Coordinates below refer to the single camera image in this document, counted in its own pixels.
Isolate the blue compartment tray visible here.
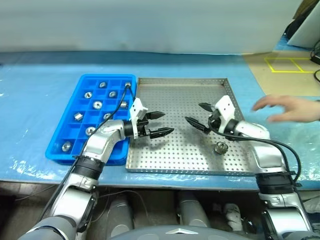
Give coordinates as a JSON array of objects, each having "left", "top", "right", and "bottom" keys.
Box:
[{"left": 44, "top": 73, "right": 138, "bottom": 167}]

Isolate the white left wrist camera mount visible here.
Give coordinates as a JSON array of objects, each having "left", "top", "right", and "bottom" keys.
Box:
[{"left": 129, "top": 97, "right": 149, "bottom": 140}]

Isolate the black floor cable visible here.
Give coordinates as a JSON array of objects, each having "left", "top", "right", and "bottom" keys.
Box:
[{"left": 309, "top": 39, "right": 320, "bottom": 83}]

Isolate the olive green cloth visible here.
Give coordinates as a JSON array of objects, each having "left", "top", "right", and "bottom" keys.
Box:
[{"left": 292, "top": 0, "right": 320, "bottom": 20}]

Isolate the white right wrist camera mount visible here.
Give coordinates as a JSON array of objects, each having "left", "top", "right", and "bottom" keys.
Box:
[{"left": 214, "top": 95, "right": 237, "bottom": 133}]

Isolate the perforated metal tray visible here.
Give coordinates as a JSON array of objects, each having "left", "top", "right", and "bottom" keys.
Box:
[{"left": 124, "top": 76, "right": 257, "bottom": 177}]

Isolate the person's bare hand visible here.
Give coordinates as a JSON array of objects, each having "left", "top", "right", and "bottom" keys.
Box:
[{"left": 250, "top": 94, "right": 313, "bottom": 123}]

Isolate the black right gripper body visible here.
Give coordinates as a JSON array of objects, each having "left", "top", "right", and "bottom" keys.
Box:
[{"left": 207, "top": 109, "right": 222, "bottom": 133}]

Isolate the white scuffed rounded object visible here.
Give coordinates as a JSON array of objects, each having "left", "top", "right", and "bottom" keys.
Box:
[{"left": 223, "top": 202, "right": 243, "bottom": 231}]

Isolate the grey rounded cylinder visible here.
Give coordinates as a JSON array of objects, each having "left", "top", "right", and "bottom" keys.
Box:
[
  {"left": 107, "top": 193, "right": 135, "bottom": 232},
  {"left": 178, "top": 192, "right": 211, "bottom": 227}
]

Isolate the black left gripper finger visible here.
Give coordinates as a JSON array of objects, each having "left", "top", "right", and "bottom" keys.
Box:
[
  {"left": 149, "top": 127, "right": 175, "bottom": 140},
  {"left": 146, "top": 111, "right": 166, "bottom": 121}
]

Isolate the white board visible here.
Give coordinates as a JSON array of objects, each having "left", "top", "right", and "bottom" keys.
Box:
[{"left": 286, "top": 9, "right": 320, "bottom": 48}]

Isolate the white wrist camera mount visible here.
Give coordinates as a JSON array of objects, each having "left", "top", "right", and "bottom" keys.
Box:
[
  {"left": 129, "top": 97, "right": 149, "bottom": 140},
  {"left": 214, "top": 95, "right": 237, "bottom": 133}
]

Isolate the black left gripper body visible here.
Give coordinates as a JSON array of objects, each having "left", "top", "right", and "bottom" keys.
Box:
[{"left": 136, "top": 112, "right": 152, "bottom": 139}]

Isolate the grey robot chest shell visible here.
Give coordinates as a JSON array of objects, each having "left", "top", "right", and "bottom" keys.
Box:
[{"left": 107, "top": 222, "right": 247, "bottom": 240}]

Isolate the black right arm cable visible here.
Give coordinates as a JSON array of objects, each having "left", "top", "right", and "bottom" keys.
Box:
[{"left": 207, "top": 116, "right": 302, "bottom": 188}]

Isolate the blue plastic floor sheet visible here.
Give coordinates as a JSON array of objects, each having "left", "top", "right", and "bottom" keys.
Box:
[{"left": 272, "top": 34, "right": 320, "bottom": 52}]

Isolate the blue plastic table cover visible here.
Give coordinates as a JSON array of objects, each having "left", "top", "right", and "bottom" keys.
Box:
[{"left": 0, "top": 51, "right": 320, "bottom": 192}]

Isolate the black bag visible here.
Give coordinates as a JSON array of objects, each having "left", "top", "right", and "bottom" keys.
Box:
[{"left": 283, "top": 18, "right": 305, "bottom": 40}]

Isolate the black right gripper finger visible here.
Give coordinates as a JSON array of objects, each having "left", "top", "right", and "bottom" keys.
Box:
[
  {"left": 198, "top": 102, "right": 213, "bottom": 113},
  {"left": 184, "top": 116, "right": 210, "bottom": 134}
]

